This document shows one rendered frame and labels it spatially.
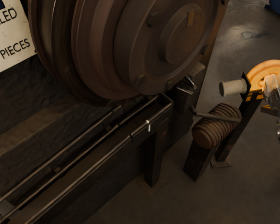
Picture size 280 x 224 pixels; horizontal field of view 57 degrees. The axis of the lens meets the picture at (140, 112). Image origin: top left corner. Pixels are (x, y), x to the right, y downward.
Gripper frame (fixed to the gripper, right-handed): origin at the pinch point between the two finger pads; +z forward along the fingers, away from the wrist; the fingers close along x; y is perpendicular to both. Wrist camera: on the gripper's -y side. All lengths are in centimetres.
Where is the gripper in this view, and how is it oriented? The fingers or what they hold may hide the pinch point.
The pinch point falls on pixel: (268, 74)
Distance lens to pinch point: 110.8
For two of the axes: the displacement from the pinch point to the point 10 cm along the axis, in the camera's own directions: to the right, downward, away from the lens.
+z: -1.2, -9.4, 3.3
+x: -9.9, 1.0, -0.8
